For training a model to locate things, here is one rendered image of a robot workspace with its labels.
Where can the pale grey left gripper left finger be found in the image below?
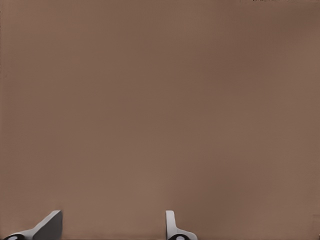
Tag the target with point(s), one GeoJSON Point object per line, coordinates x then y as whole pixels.
{"type": "Point", "coordinates": [47, 227]}

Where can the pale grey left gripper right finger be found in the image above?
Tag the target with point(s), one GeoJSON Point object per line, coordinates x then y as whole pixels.
{"type": "Point", "coordinates": [170, 225]}

